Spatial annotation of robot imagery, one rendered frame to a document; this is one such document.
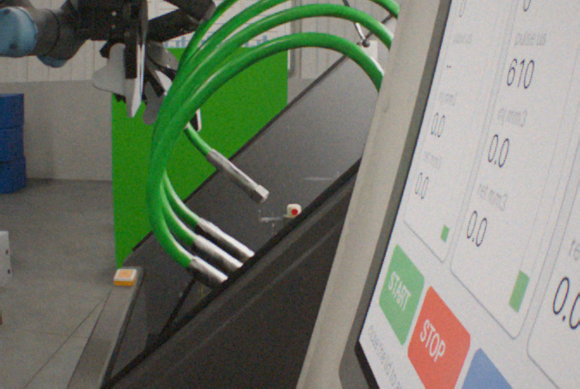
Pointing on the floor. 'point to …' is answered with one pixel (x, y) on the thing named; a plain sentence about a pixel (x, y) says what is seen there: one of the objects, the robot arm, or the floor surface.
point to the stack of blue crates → (12, 143)
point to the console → (375, 172)
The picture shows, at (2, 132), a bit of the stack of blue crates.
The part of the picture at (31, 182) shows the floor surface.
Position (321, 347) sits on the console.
